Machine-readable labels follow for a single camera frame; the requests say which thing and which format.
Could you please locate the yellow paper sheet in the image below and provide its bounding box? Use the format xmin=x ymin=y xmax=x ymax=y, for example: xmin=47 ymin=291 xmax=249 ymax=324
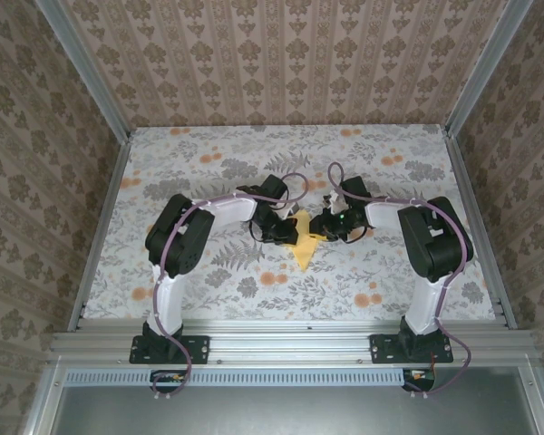
xmin=284 ymin=208 xmax=321 ymax=274

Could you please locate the floral print tablecloth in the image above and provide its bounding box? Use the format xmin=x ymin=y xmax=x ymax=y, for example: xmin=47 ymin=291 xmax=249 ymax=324
xmin=74 ymin=125 xmax=498 ymax=323

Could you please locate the grey metal panel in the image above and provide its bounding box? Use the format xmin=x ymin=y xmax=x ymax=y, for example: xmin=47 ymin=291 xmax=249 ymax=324
xmin=24 ymin=366 xmax=544 ymax=435

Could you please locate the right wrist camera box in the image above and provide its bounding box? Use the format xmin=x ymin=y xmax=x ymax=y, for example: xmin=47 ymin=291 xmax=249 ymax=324
xmin=322 ymin=192 xmax=345 ymax=214

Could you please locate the thin black right gripper cable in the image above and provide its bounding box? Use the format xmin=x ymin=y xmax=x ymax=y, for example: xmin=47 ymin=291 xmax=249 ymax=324
xmin=343 ymin=223 xmax=376 ymax=242

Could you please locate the aluminium mounting rail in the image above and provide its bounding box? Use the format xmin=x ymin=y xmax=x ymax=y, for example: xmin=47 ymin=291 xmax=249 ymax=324
xmin=48 ymin=319 xmax=537 ymax=366

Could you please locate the aluminium table side rail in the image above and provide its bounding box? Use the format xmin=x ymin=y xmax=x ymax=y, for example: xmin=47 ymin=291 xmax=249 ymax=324
xmin=442 ymin=130 xmax=519 ymax=331
xmin=66 ymin=135 xmax=133 ymax=332

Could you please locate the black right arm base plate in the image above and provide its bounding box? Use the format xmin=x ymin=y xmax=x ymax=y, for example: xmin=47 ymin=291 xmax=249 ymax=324
xmin=369 ymin=333 xmax=454 ymax=364

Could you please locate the grey slotted cable duct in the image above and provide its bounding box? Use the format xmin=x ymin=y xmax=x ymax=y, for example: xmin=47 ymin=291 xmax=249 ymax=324
xmin=64 ymin=367 xmax=409 ymax=387

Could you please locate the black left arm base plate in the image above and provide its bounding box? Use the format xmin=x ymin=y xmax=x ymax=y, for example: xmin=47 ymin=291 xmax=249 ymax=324
xmin=129 ymin=333 xmax=210 ymax=364

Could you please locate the aluminium frame post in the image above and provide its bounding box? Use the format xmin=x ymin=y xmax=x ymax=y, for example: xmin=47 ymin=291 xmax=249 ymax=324
xmin=34 ymin=0 xmax=131 ymax=145
xmin=444 ymin=0 xmax=537 ymax=138

